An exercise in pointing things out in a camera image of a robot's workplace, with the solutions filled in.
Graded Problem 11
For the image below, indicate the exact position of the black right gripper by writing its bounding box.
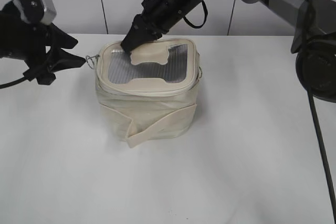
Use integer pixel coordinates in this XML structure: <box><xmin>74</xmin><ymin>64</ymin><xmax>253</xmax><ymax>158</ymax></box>
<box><xmin>121</xmin><ymin>0</ymin><xmax>208</xmax><ymax>51</ymax></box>

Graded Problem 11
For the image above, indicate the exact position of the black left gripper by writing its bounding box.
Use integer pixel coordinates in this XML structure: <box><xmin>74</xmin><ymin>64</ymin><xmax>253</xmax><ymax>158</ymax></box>
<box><xmin>15</xmin><ymin>22</ymin><xmax>86</xmax><ymax>85</ymax></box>

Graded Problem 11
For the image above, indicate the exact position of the silver zipper pull ring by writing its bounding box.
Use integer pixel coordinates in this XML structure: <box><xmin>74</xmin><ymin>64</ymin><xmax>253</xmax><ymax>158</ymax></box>
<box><xmin>85</xmin><ymin>54</ymin><xmax>101</xmax><ymax>69</ymax></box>

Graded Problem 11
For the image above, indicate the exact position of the cream fabric zipper bag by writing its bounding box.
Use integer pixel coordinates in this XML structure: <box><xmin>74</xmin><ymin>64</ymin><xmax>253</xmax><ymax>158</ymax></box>
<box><xmin>95</xmin><ymin>38</ymin><xmax>200</xmax><ymax>148</ymax></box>

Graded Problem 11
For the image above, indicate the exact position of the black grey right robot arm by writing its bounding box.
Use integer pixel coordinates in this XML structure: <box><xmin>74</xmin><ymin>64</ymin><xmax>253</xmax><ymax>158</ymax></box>
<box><xmin>121</xmin><ymin>0</ymin><xmax>335</xmax><ymax>102</ymax></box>

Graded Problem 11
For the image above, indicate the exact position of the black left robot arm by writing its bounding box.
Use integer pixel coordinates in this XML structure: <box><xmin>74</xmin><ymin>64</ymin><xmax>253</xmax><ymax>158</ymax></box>
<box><xmin>1</xmin><ymin>2</ymin><xmax>86</xmax><ymax>89</ymax></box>

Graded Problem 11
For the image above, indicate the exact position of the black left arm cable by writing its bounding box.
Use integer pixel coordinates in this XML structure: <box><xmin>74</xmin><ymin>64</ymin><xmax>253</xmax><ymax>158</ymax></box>
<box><xmin>0</xmin><ymin>42</ymin><xmax>57</xmax><ymax>90</ymax></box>

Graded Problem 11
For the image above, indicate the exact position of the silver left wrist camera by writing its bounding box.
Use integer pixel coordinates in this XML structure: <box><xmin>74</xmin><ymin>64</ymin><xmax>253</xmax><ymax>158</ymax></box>
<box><xmin>19</xmin><ymin>0</ymin><xmax>57</xmax><ymax>26</ymax></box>

